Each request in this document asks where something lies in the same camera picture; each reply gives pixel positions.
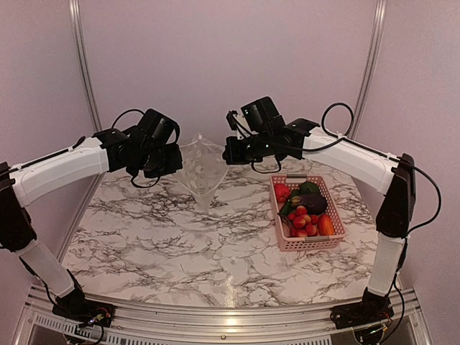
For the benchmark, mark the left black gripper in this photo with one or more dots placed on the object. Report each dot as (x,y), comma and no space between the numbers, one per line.
(175,163)

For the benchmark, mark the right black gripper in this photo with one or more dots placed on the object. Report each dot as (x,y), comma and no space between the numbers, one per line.
(231,154)

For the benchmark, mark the clear zip top bag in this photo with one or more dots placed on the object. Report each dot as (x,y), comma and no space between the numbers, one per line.
(203,170)

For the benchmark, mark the pink plastic basket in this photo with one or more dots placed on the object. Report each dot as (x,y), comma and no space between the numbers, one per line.
(288,244)

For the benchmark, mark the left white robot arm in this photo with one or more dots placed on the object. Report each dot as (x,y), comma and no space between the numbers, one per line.
(105,152)

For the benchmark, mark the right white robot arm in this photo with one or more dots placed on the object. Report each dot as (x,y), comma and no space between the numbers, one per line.
(392,176)

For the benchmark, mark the green pepper toy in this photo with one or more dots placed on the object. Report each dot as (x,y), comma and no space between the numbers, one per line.
(305,189)

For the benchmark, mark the red tomato toy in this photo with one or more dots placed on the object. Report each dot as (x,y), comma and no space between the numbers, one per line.
(282,192)

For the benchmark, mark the purple eggplant toy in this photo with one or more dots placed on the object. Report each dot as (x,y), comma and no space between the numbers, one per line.
(314,203)

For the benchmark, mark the red cherry bunch toy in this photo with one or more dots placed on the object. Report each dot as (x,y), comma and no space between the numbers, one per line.
(300,223)

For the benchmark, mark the orange red mango toy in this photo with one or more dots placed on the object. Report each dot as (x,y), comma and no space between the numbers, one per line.
(325,225)

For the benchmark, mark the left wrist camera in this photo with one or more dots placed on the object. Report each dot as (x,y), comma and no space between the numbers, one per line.
(155,128)

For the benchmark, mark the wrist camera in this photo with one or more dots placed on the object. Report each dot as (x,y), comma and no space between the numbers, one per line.
(155,128)
(258,117)

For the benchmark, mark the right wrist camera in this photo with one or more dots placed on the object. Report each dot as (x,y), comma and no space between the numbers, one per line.
(258,117)

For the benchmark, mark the right aluminium frame post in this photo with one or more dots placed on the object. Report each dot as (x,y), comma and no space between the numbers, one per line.
(370,66)

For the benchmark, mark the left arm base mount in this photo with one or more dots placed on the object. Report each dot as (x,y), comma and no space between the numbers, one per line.
(88,313)

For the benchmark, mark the curved aluminium front rail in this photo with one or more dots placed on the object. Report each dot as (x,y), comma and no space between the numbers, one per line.
(148,323)

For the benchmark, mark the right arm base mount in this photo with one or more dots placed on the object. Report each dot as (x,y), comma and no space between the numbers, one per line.
(360,313)

